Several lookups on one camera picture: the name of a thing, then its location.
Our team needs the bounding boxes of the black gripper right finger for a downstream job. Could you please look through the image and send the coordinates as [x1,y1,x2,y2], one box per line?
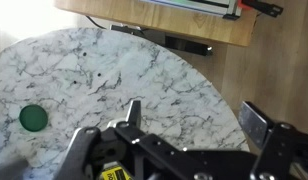
[238,100,308,180]

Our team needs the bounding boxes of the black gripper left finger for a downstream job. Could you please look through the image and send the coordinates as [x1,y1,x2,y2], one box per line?
[53,99,208,180]

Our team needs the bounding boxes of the grey translucent plastic cup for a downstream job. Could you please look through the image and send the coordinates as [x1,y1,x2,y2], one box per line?
[0,156,30,180]

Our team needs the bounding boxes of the green round lid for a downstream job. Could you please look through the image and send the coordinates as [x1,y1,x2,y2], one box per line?
[19,104,49,133]

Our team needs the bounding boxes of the black metal desk bar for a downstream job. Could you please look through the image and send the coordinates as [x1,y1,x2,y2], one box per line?
[109,24,214,57]

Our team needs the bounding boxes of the red and black clamp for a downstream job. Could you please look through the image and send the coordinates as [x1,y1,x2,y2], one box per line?
[237,0,284,18]

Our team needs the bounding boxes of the light wooden desk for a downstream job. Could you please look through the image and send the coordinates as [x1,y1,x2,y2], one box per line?
[53,0,258,48]

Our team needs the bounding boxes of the aluminium framed screen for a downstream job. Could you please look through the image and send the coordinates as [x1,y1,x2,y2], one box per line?
[140,0,243,21]

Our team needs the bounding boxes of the black cable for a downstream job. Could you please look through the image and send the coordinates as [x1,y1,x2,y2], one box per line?
[84,14,108,30]

